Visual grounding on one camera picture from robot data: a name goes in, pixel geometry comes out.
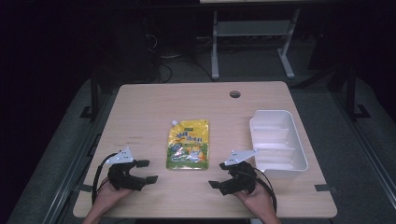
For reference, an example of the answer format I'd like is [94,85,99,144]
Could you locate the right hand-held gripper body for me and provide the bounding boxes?
[219,149,259,196]

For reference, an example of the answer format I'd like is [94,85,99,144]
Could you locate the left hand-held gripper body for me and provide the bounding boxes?
[106,147,148,191]

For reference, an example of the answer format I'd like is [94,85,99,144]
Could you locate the person's right hand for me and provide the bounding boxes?
[233,181,276,217]

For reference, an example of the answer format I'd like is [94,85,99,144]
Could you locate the person's left hand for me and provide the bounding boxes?
[92,178,134,216]

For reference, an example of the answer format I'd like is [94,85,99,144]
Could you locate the yellow spout pouch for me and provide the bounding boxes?
[165,119,210,171]

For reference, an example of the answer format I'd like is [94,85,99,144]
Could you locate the white plastic bin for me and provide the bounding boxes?
[248,109,309,181]

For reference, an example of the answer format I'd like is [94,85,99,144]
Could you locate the black metal stand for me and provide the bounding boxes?
[79,74,105,121]
[326,62,372,121]

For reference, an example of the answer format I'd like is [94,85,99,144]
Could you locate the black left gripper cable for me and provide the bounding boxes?
[91,152,120,205]

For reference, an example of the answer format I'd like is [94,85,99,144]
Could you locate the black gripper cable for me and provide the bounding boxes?
[248,167,278,215]
[91,152,120,205]

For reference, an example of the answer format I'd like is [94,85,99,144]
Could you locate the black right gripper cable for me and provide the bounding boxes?
[248,167,278,215]

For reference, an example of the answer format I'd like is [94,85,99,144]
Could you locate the black floor cables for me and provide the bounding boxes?
[145,33,216,84]

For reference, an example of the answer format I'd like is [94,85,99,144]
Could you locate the white metal desk frame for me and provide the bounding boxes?
[210,8,302,80]

